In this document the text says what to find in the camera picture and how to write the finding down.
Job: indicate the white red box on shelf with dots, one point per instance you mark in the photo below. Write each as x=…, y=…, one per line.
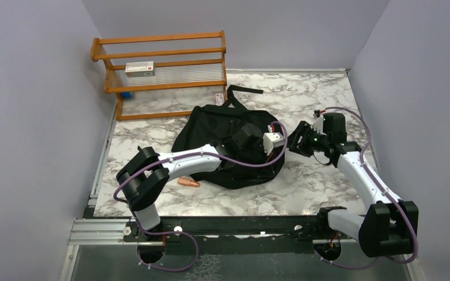
x=140, y=69

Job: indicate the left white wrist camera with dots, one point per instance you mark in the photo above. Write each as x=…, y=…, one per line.
x=272, y=140

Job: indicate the blue object under shelf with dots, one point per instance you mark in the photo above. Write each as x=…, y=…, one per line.
x=126, y=95

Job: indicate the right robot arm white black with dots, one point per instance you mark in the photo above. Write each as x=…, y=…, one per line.
x=390, y=224

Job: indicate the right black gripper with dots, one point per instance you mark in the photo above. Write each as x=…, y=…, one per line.
x=303, y=129

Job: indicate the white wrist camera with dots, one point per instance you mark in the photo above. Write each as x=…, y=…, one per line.
x=272, y=140
x=317, y=125

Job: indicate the copper orange pen case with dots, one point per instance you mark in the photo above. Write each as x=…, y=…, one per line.
x=188, y=182

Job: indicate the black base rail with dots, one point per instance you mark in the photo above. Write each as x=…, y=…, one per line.
x=232, y=235

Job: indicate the small red white box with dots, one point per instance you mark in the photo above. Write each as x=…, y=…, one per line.
x=219, y=99

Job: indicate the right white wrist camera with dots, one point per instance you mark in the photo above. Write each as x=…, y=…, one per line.
x=317, y=125

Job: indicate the wooden shelf rack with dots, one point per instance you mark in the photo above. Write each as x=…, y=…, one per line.
x=201, y=67

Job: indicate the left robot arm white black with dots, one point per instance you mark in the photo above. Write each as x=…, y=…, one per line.
x=143, y=178

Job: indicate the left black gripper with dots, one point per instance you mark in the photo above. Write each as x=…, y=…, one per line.
x=260, y=147

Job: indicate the black student backpack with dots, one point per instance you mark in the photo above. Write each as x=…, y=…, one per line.
x=217, y=125

